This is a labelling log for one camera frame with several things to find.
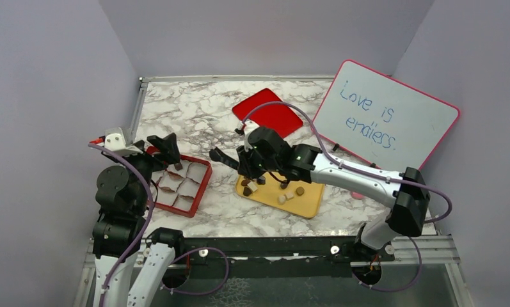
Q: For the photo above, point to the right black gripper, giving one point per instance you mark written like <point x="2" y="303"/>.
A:
<point x="245" y="167"/>

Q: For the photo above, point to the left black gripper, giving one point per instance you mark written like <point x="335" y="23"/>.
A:
<point x="169" y="153"/>

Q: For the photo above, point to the dark square chocolate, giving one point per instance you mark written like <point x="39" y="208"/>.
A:
<point x="178" y="166"/>

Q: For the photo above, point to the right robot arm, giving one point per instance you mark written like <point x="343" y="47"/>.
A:
<point x="403" y="194"/>

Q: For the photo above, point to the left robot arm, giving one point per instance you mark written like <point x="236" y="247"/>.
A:
<point x="126" y="206"/>

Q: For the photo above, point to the white chocolate bar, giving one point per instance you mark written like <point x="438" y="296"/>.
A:
<point x="252" y="186"/>

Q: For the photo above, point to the dark round chocolate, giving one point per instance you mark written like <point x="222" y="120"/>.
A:
<point x="247" y="192"/>

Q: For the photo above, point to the white chocolate block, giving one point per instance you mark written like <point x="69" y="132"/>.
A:
<point x="289" y="195"/>

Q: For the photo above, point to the round caramel chocolate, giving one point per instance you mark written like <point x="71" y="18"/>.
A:
<point x="300" y="191"/>

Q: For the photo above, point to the red compartment box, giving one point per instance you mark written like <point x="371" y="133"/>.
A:
<point x="180" y="192"/>

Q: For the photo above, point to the red box lid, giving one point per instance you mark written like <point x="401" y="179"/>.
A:
<point x="278" y="117"/>

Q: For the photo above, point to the yellow plastic tray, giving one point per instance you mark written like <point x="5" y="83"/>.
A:
<point x="297" y="197"/>

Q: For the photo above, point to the pink eraser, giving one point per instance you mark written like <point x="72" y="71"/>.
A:
<point x="357" y="196"/>

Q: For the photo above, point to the pink framed whiteboard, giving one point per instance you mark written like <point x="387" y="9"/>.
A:
<point x="381" y="120"/>

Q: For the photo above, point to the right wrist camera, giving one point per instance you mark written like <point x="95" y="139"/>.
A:
<point x="244" y="129"/>

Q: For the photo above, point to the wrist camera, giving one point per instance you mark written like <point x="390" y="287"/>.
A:
<point x="244" y="129"/>
<point x="117" y="141"/>

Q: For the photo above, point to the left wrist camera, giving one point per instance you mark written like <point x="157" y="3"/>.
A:
<point x="117" y="141"/>

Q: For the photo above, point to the black mounting rail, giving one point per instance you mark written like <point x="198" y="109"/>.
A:
<point x="271" y="257"/>

